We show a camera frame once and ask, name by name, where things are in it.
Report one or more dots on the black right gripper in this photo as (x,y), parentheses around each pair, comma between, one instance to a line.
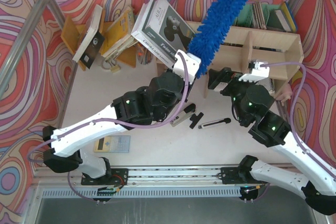
(216,78)

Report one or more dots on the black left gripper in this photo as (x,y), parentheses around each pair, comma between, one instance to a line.
(176,83)

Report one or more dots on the black plastic clip piece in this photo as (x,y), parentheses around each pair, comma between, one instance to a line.
(195,118)

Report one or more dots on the white black utility knife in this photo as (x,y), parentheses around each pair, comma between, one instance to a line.
(214,123)

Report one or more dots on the blue fluffy duster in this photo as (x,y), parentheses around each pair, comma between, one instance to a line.
(213,31)

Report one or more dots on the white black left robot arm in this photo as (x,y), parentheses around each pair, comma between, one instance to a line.
(148,107)

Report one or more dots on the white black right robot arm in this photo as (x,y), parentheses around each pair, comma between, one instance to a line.
(251,102)

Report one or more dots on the light wooden bookshelf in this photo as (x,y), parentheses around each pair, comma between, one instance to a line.
(243,45)

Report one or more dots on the grey black stapler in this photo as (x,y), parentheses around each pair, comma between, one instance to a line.
(184,114)

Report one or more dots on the pencil holder with pens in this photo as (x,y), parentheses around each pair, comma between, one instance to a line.
(143,55)

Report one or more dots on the white spiral notebook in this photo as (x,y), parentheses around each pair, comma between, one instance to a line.
(267,83)

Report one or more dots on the brass padlock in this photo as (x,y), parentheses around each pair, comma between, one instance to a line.
(110,66)

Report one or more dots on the pink pig figure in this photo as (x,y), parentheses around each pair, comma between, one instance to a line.
(285,94)

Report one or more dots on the blue yellow calculator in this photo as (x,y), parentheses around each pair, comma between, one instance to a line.
(113,144)

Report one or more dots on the green desk organizer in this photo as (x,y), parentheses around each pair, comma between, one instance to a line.
(260,16)

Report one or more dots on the yellow worn book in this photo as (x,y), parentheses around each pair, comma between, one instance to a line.
(117,37)

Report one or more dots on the white book black cover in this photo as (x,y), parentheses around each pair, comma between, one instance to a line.
(90,39)

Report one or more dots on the blue yellow book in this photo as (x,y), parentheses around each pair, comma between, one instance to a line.
(286,17)

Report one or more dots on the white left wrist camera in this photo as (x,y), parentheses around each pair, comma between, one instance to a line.
(186,62)

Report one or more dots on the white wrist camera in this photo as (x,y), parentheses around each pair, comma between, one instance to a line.
(186,62)
(256,73)

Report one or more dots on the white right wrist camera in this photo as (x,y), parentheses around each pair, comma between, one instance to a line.
(256,73)

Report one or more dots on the aluminium mounting rail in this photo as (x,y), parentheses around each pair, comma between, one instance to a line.
(188,176)

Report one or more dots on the aluminium frame post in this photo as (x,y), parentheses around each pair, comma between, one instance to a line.
(21,42)

